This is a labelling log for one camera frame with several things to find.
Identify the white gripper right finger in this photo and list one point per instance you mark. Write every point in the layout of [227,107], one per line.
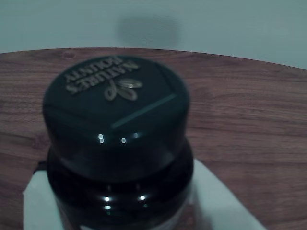
[216,206]

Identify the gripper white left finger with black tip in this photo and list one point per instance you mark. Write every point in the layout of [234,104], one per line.
[38,206]

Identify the green-capped dark pill bottle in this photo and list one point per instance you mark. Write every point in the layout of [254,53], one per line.
[115,124]

